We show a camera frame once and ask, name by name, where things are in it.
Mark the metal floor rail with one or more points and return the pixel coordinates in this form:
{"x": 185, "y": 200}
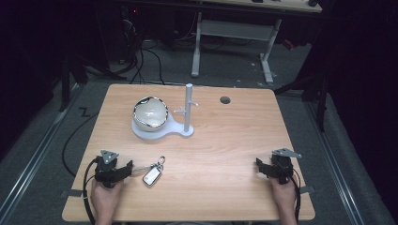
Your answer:
{"x": 333, "y": 165}
{"x": 34, "y": 156}

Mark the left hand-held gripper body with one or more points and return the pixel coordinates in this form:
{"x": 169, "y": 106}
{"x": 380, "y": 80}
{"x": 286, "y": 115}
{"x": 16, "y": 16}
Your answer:
{"x": 108, "y": 170}

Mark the person's left hand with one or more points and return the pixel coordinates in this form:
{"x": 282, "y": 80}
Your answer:
{"x": 104, "y": 197}

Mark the grey tape strip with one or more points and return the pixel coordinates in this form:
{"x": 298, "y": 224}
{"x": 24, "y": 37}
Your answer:
{"x": 72, "y": 192}
{"x": 307, "y": 189}

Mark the black metal stand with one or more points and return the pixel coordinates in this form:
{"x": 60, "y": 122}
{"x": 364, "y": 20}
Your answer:
{"x": 319, "y": 93}
{"x": 67, "y": 81}

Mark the white bowl with silver rim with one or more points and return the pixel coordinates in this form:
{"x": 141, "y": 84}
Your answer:
{"x": 150, "y": 114}

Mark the white-framed desk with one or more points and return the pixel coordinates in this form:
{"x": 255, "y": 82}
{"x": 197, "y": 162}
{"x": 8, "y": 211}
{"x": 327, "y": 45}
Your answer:
{"x": 234, "y": 29}

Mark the white stand with pegs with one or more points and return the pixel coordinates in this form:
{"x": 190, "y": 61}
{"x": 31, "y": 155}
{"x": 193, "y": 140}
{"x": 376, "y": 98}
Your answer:
{"x": 187, "y": 109}

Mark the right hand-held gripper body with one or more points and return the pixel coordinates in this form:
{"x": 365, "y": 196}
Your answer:
{"x": 283, "y": 167}

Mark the person's right hand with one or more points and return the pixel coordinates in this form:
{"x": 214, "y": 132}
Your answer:
{"x": 283, "y": 195}

